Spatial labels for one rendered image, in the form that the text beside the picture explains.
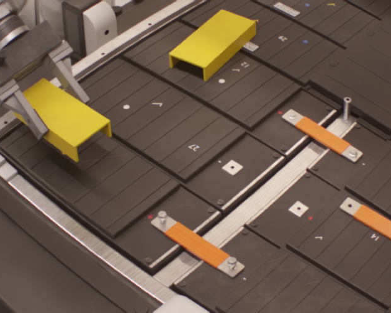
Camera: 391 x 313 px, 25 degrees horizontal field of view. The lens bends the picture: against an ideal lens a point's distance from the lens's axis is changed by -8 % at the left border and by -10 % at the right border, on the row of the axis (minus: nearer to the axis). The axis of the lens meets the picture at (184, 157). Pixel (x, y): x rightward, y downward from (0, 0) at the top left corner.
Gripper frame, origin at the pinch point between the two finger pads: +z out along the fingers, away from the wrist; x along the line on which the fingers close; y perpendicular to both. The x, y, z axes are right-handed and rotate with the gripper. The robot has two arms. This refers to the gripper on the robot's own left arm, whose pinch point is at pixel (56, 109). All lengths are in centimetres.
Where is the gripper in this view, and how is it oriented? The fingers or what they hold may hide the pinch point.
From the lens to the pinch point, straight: 135.0
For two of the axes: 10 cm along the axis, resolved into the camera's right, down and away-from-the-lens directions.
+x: 6.8, -5.3, 5.0
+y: 3.9, -3.3, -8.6
